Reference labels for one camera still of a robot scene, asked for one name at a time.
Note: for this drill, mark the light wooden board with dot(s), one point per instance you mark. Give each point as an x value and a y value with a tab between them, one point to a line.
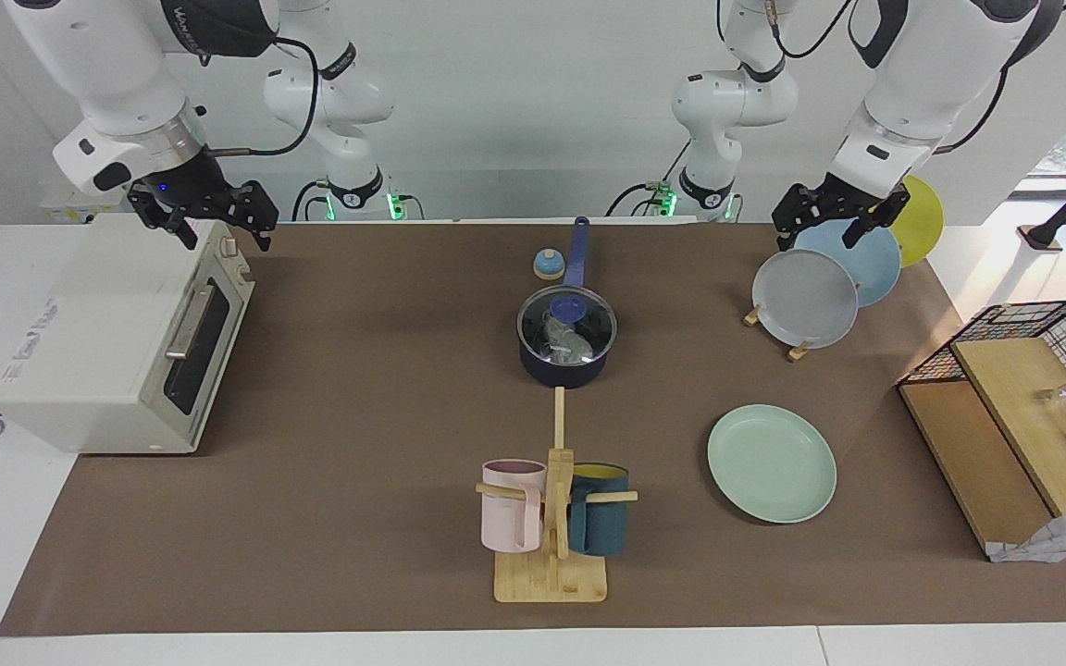
1023	416

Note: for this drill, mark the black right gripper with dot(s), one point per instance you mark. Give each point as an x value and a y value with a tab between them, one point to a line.
186	185

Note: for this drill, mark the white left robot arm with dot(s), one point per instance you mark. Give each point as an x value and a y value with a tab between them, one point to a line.
922	74

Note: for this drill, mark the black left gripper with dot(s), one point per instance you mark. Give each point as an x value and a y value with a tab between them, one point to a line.
842	198

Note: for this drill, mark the white crumpled bag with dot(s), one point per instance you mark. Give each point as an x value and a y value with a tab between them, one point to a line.
1065	536

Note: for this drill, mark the wooden mug rack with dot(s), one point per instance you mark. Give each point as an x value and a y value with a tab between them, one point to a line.
550	578

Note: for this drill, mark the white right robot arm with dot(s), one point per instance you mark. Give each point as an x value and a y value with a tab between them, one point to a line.
107	74

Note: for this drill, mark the light green plate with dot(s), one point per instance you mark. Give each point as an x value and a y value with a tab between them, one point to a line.
772	462

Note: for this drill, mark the white box with stickers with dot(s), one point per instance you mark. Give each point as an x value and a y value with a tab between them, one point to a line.
70	208

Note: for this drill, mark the grey plate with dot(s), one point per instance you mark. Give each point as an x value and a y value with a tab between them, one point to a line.
803	298

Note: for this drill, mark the yellow plate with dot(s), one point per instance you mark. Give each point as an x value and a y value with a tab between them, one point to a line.
923	222

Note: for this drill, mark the dark blue saucepan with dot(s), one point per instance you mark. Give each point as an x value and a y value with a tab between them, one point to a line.
565	375

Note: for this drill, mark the dark teal mug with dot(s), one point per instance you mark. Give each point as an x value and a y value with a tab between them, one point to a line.
602	523

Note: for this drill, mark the brown table mat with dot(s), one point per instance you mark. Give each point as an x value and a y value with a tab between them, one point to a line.
357	518

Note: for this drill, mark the light blue plate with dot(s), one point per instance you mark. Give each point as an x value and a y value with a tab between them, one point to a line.
871	264

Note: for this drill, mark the blue wooden call bell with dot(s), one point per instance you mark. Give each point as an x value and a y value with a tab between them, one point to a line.
549	266

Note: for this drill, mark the glass lid blue knob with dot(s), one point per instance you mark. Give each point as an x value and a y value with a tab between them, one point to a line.
570	305

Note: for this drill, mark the pink mug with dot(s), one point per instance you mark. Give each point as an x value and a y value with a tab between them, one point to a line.
505	513

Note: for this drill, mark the cream toaster oven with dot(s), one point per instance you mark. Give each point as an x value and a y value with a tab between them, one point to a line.
98	333

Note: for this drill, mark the wooden plate rack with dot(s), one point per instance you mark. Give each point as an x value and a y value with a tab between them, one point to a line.
799	351

